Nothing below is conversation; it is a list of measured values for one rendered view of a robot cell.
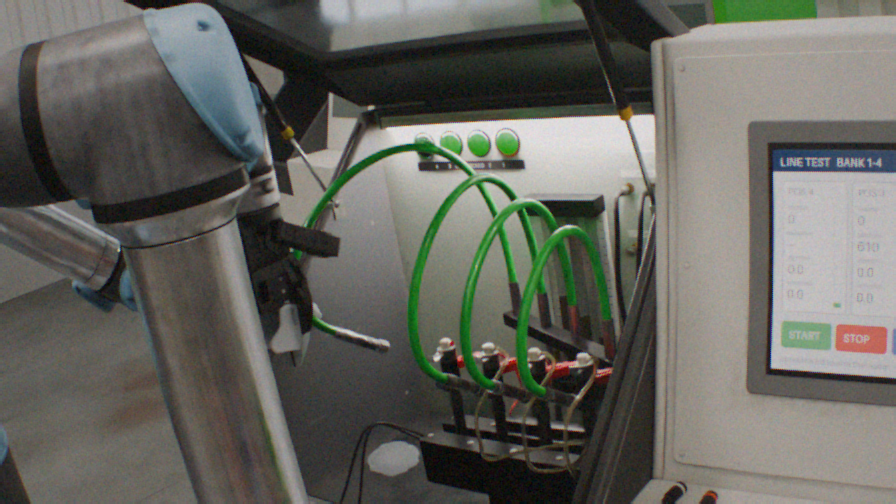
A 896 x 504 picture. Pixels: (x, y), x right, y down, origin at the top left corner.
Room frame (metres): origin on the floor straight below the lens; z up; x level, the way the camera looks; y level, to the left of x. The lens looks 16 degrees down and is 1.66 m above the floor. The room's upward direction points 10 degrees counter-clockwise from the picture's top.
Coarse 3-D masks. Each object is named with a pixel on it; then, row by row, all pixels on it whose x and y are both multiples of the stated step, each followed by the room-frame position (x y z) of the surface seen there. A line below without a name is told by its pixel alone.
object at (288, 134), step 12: (252, 72) 1.55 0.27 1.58; (264, 96) 1.56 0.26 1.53; (276, 108) 1.58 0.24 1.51; (276, 120) 1.58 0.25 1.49; (288, 132) 1.59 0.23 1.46; (300, 156) 1.61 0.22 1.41; (312, 168) 1.62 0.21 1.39; (324, 192) 1.63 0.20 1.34; (336, 204) 1.64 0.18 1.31; (336, 216) 1.64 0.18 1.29
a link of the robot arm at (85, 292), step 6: (108, 234) 1.26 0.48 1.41; (72, 282) 1.24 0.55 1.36; (78, 282) 1.22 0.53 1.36; (78, 288) 1.22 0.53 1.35; (84, 288) 1.21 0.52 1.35; (90, 288) 1.21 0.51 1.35; (78, 294) 1.24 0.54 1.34; (84, 294) 1.21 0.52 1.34; (90, 294) 1.21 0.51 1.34; (96, 294) 1.21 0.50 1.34; (90, 300) 1.21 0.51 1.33; (96, 300) 1.21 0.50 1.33; (102, 300) 1.22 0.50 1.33; (108, 300) 1.22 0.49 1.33; (114, 300) 1.19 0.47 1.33; (96, 306) 1.24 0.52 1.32; (102, 306) 1.22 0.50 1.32; (108, 306) 1.23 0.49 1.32
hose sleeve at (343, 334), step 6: (342, 330) 1.34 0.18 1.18; (348, 330) 1.35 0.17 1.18; (336, 336) 1.34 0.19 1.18; (342, 336) 1.34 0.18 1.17; (348, 336) 1.34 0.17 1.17; (354, 336) 1.35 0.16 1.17; (360, 336) 1.36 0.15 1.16; (366, 336) 1.37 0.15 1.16; (354, 342) 1.35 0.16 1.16; (360, 342) 1.35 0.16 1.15; (366, 342) 1.36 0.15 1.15; (372, 342) 1.36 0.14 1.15; (378, 342) 1.37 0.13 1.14; (372, 348) 1.36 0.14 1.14; (378, 348) 1.37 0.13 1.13
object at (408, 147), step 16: (400, 144) 1.42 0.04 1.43; (416, 144) 1.43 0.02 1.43; (368, 160) 1.39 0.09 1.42; (352, 176) 1.38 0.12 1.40; (336, 192) 1.36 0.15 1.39; (480, 192) 1.48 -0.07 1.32; (320, 208) 1.35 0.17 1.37; (496, 208) 1.49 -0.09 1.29; (304, 224) 1.34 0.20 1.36; (512, 256) 1.50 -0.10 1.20; (512, 272) 1.49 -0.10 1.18; (512, 288) 1.49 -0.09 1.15; (320, 320) 1.33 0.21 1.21
